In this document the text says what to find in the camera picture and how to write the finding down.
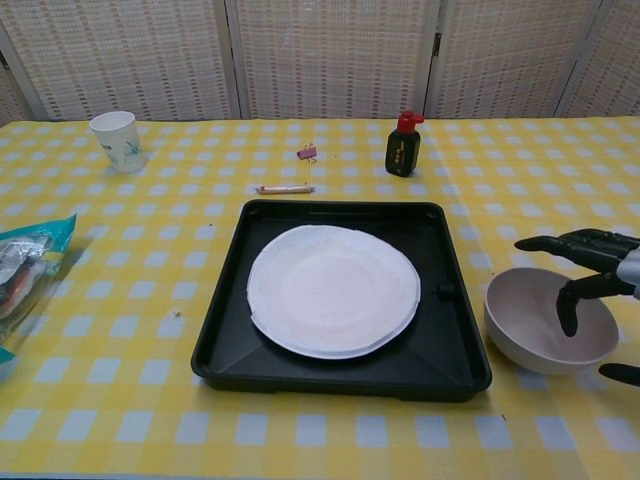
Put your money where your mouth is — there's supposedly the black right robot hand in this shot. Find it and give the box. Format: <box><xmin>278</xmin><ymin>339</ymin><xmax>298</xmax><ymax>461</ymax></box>
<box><xmin>514</xmin><ymin>228</ymin><xmax>640</xmax><ymax>388</ymax></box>

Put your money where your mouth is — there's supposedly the woven folding screen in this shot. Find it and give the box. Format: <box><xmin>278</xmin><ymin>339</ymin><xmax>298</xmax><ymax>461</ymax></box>
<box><xmin>0</xmin><ymin>0</ymin><xmax>640</xmax><ymax>127</ymax></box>

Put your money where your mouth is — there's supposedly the black ink bottle red cap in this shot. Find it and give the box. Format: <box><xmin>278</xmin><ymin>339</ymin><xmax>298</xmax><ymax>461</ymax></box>
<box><xmin>385</xmin><ymin>110</ymin><xmax>426</xmax><ymax>178</ymax></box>

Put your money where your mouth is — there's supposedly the beige round bowl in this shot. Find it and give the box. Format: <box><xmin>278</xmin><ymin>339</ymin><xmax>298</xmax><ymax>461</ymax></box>
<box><xmin>483</xmin><ymin>266</ymin><xmax>620</xmax><ymax>376</ymax></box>

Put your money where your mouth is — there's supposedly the yellow white checkered tablecloth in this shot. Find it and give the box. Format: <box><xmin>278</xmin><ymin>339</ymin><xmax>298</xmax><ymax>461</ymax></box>
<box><xmin>0</xmin><ymin>116</ymin><xmax>640</xmax><ymax>477</ymax></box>

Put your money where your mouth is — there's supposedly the white printed paper cup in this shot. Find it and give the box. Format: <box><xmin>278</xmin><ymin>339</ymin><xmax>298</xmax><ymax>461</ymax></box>
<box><xmin>88</xmin><ymin>111</ymin><xmax>147</xmax><ymax>175</ymax></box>

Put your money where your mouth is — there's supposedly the teal clear snack bag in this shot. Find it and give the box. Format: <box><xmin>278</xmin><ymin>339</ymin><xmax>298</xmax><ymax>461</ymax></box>
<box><xmin>0</xmin><ymin>213</ymin><xmax>79</xmax><ymax>382</ymax></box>

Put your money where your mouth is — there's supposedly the white paper plate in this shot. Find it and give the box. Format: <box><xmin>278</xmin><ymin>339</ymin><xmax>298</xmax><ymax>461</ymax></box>
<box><xmin>247</xmin><ymin>224</ymin><xmax>422</xmax><ymax>361</ymax></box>

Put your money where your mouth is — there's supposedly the small wooden pencil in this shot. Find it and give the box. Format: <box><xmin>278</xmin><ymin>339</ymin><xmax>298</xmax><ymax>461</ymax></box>
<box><xmin>254</xmin><ymin>183</ymin><xmax>317</xmax><ymax>195</ymax></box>

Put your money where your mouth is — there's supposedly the black square plastic tray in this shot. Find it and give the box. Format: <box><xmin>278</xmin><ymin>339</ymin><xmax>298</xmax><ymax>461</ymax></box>
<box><xmin>190</xmin><ymin>199</ymin><xmax>494</xmax><ymax>403</ymax></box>

